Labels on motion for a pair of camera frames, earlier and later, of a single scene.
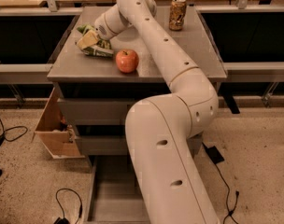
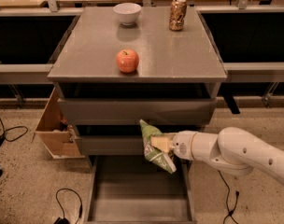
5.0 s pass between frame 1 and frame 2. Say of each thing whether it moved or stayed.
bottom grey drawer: stayed
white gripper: moved
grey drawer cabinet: stayed
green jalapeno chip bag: moved
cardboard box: stayed
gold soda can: stayed
